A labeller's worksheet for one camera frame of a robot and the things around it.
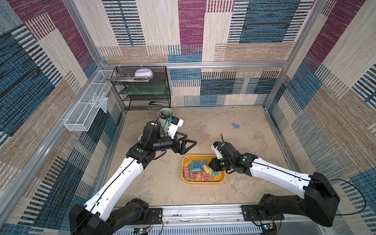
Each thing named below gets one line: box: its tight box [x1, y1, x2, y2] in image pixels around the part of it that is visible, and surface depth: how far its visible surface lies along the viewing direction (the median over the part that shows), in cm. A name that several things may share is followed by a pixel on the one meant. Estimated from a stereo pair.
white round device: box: [134, 68, 153, 79], surface depth 91 cm
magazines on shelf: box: [105, 72, 154, 82], surface depth 88 cm
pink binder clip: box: [184, 167, 190, 178], surface depth 86 cm
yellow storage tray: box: [181, 154, 226, 184], surface depth 87 cm
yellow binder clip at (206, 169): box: [202, 164, 211, 175], surface depth 86 cm
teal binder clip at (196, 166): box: [188, 160, 204, 173], surface depth 89 cm
